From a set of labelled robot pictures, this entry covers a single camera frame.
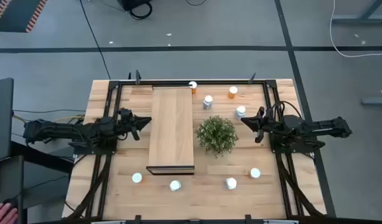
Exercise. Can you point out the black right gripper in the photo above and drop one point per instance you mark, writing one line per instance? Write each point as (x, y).
(268, 123)

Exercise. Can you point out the grey monitor panel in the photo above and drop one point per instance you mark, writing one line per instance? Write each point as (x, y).
(1, 118)

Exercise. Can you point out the grey metal table frame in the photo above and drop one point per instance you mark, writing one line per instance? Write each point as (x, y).
(359, 20)

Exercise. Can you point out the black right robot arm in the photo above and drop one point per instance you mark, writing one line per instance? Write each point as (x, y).
(318, 126)

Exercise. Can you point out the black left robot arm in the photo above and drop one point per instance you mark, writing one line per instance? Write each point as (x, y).
(54, 130)

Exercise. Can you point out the black aluminium rig frame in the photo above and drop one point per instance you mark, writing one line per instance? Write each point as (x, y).
(166, 82)

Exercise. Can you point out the orange striped black ramp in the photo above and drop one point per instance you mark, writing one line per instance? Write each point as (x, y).
(16, 15)

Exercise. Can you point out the dark side desk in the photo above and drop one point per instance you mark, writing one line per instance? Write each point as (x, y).
(7, 177)

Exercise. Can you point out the person's hand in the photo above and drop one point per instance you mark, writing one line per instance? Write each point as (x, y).
(2, 214)

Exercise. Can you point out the grey metal bar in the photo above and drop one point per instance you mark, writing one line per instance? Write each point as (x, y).
(376, 100)

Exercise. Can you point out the wooden shelf with black frame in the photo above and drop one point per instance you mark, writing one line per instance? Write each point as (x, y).
(170, 130)

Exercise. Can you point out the orange pill bottle white cap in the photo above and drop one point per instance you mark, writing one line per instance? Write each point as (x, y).
(255, 173)
(193, 85)
(232, 91)
(137, 177)

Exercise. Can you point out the black table base beam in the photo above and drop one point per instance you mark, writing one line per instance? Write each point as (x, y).
(38, 155)

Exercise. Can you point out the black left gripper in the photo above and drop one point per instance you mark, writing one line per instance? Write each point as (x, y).
(127, 123)

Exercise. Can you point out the green plant in black pot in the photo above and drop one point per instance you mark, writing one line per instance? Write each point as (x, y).
(216, 135)

